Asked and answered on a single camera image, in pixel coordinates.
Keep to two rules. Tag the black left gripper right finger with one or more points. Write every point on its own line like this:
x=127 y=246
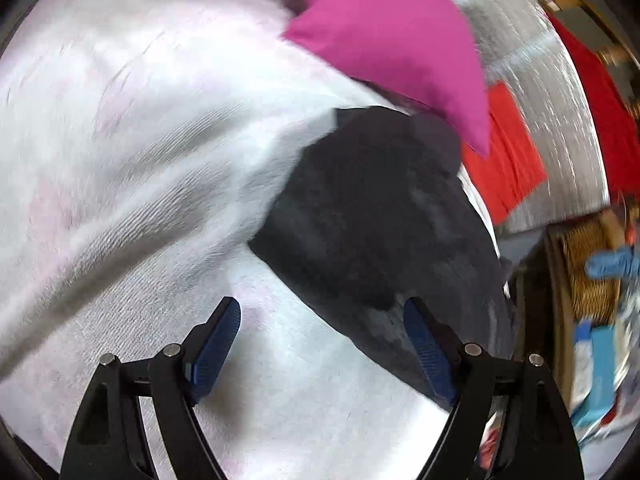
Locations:
x=536 y=438

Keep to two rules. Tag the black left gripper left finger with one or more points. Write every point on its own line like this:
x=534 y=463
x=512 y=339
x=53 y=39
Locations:
x=108 y=440

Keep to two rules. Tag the black quilted jacket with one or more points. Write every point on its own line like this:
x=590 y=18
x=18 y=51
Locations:
x=374 y=213

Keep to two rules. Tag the blue white box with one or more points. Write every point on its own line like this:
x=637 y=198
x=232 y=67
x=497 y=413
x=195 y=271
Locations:
x=593 y=389

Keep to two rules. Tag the wicker basket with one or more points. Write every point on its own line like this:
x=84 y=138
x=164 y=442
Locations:
x=575 y=250

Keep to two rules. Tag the light blue cloth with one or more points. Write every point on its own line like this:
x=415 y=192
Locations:
x=619 y=263

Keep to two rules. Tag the red cushion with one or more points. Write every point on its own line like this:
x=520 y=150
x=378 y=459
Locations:
x=513 y=169

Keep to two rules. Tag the white pink floral blanket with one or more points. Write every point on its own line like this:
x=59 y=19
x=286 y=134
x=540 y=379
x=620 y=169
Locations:
x=142 y=144

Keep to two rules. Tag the red cloth on headboard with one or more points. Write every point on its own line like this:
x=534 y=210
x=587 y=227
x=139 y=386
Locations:
x=616 y=130

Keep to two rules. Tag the silver foil insulation mat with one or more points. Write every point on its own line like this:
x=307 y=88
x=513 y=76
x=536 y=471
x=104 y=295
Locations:
x=519 y=46

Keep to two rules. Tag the magenta pillow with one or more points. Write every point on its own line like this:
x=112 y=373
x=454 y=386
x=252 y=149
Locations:
x=420 y=50

